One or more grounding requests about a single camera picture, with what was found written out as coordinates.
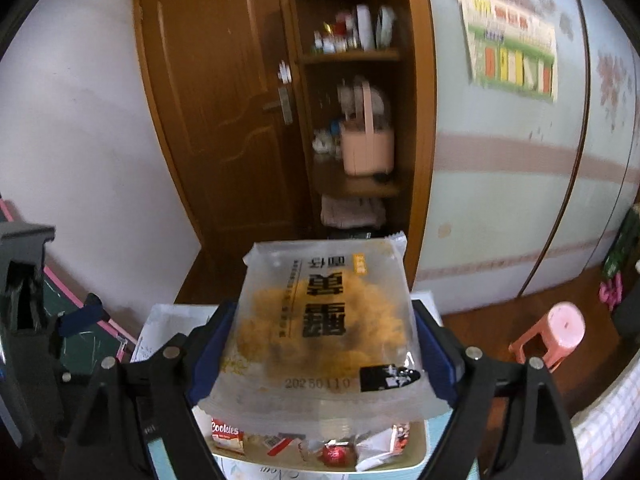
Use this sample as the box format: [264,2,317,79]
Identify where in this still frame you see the brown wooden door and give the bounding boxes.
[136,0,312,261]

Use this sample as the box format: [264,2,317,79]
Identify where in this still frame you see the pink basket with handle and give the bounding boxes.
[338,78,394,177]

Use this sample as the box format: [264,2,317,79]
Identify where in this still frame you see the wooden shelf unit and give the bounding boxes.
[282,0,436,282]

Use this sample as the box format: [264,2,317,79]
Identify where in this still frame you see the green chalkboard pink frame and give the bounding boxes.
[1,204,136,378]

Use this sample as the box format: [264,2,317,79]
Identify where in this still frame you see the colourful wall poster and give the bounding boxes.
[457,0,558,102]

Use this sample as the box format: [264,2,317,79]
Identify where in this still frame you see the clear bag orange biscuits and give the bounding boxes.
[198,234,448,439]

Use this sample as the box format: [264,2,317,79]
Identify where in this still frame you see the red white cookies packet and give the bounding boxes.
[212,418,245,455]

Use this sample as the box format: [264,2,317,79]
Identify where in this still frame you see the small red snack packet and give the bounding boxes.
[318,442,357,469]

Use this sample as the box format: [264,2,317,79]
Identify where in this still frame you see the folded pink towels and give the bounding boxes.
[320,195,386,230]

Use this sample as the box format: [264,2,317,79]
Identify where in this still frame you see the pink plastic stool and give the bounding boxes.
[509,301,586,372]

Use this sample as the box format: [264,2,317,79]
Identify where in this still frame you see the white plastic storage bin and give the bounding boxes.
[193,408,430,479]

